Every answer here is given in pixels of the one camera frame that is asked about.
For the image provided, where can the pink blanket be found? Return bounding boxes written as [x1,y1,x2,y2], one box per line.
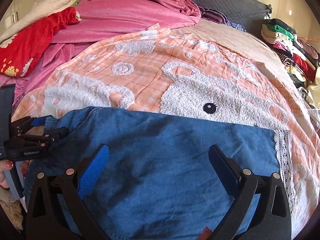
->
[0,0,202,106]

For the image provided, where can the purple striped pillow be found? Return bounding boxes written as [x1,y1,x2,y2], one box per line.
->
[198,5,247,32]

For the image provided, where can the pile of folded clothes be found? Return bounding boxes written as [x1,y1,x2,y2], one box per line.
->
[261,18,319,131]

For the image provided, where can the left hand red nails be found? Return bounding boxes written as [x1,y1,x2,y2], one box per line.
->
[0,159,29,189]

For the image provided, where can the peach bear bedspread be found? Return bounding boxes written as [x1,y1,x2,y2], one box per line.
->
[14,20,319,236]

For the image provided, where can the cream white blanket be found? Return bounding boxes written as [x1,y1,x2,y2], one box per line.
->
[1,0,77,42]

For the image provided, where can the red floral blanket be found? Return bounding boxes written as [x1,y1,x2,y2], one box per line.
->
[1,7,81,77]

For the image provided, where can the blue denim pants lace hem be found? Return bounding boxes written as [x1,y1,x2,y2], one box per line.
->
[24,107,291,239]

